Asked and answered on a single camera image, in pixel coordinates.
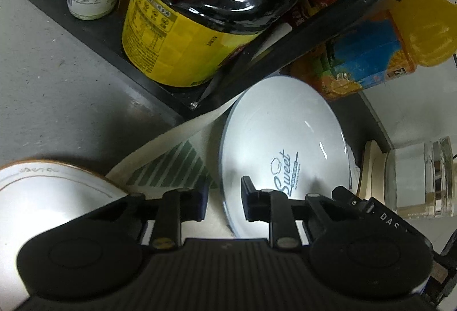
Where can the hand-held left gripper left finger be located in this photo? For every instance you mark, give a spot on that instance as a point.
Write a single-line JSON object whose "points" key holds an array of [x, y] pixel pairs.
{"points": [[203, 200]]}

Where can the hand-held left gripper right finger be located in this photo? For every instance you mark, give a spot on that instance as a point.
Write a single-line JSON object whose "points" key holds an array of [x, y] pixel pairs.
{"points": [[250, 202]]}

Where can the large deep white plate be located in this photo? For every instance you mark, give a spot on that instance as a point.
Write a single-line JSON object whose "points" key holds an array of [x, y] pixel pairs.
{"points": [[282, 125]]}

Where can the cream kettle base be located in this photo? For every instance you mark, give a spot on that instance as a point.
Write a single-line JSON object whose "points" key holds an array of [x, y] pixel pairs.
{"points": [[371, 171]]}

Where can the glass electric kettle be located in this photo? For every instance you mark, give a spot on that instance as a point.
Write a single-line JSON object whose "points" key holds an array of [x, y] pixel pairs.
{"points": [[421, 179]]}

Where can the patterned fringed placemat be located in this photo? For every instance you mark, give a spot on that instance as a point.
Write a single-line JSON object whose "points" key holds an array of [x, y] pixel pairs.
{"points": [[167, 161]]}

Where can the orange juice bottle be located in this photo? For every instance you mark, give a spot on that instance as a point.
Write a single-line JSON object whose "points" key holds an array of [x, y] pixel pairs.
{"points": [[375, 50]]}

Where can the large soy sauce bottle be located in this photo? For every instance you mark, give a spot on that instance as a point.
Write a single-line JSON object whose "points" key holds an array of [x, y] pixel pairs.
{"points": [[185, 29]]}

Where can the black metal shelf rack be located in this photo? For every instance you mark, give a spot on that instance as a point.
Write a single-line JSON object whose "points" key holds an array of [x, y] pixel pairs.
{"points": [[339, 7]]}

